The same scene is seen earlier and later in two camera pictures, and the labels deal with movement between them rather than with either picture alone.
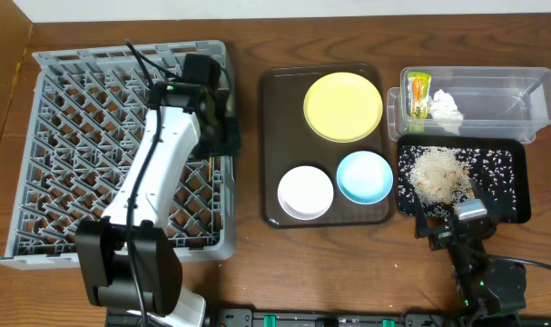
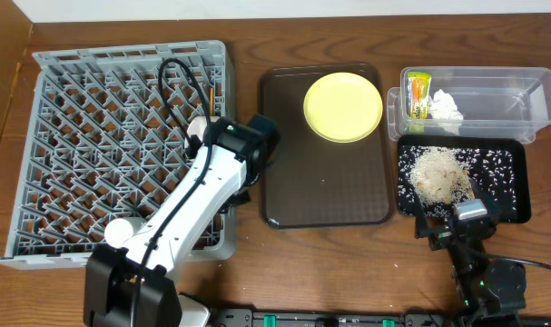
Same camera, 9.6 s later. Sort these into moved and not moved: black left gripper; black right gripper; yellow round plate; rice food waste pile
Moved: black left gripper
Not moved: yellow round plate; rice food waste pile; black right gripper
